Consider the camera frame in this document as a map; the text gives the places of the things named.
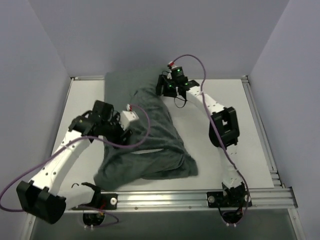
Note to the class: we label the front aluminium rail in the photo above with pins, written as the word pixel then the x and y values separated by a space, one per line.
pixel 160 200

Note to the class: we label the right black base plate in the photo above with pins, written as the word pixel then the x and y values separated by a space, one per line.
pixel 217 199

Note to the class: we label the zebra pillowcase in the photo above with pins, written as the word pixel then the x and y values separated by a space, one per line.
pixel 162 155

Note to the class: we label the aluminium rail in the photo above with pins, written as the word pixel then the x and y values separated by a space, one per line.
pixel 160 200
pixel 262 133

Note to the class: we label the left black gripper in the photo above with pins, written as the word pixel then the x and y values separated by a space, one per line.
pixel 124 136

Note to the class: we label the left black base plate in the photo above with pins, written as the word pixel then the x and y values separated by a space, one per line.
pixel 107 200

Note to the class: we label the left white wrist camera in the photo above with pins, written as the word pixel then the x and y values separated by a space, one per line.
pixel 127 117

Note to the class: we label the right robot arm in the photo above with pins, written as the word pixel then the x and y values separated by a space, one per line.
pixel 223 130

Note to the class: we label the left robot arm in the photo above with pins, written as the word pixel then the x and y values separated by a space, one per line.
pixel 51 176

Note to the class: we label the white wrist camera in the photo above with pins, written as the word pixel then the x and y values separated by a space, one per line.
pixel 174 70
pixel 127 117

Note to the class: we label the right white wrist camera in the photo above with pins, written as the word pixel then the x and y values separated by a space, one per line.
pixel 174 70

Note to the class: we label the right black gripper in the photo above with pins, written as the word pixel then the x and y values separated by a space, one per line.
pixel 161 85

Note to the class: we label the right aluminium rail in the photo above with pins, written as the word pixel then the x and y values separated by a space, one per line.
pixel 262 133

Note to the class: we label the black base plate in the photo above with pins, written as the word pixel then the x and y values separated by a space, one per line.
pixel 107 200
pixel 217 199

